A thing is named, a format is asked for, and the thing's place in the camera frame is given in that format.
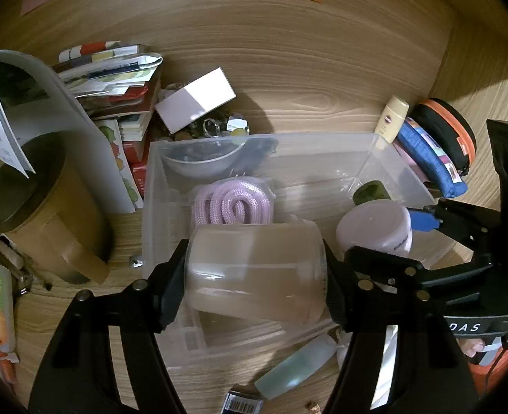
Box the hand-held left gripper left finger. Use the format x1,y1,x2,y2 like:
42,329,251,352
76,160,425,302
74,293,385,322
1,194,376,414
27,239,190,414

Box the white cardboard box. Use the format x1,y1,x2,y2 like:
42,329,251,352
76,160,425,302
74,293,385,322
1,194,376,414
154,68,236,135

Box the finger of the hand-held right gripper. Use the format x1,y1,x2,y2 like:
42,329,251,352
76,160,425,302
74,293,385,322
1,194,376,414
344,245,497,308
407,198,503,246

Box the stack of booklets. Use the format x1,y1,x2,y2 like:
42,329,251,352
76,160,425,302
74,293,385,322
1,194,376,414
51,41,164,199

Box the wooden desktop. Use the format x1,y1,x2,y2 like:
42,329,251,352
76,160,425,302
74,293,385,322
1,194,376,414
0,21,496,414

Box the pink coiled rope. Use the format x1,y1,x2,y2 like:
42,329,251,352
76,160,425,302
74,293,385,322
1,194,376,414
192,177,276,226

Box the cream lotion bottle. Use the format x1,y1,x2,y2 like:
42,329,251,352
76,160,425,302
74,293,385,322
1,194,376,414
373,95,410,144

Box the blue patchwork pouch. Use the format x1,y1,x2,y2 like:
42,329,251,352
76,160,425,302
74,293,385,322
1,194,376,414
396,117,469,199

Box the clear bowl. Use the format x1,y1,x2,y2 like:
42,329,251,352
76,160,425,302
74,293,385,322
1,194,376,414
161,138,246,179

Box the pink flat case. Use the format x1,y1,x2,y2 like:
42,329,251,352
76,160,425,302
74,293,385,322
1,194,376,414
392,142,429,184

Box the faceted crystal ornament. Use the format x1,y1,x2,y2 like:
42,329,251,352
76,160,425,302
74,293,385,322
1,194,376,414
225,112,251,136

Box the clear teal bottle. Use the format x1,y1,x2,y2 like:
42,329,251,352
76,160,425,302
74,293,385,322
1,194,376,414
254,334,338,401

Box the orange garment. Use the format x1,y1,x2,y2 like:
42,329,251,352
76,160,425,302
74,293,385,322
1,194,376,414
465,336,508,402

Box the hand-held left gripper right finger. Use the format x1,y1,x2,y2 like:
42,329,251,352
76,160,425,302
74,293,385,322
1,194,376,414
320,244,483,414

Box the black case with orange zipper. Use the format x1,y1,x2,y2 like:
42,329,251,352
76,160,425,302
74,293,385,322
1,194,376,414
410,98,478,177

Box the brown lidded jug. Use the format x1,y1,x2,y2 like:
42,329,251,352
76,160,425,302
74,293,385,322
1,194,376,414
0,131,112,285

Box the clear plastic storage bin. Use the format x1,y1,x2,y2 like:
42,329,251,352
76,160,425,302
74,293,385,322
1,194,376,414
143,133,438,369

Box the metal rings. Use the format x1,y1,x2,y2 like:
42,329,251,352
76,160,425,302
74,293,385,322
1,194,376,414
174,116,229,141

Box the dark barcode packet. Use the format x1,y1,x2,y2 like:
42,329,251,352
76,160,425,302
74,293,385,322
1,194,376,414
223,390,264,414

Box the open curled white booklet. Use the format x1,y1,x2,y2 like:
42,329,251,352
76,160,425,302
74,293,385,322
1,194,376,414
0,49,138,214

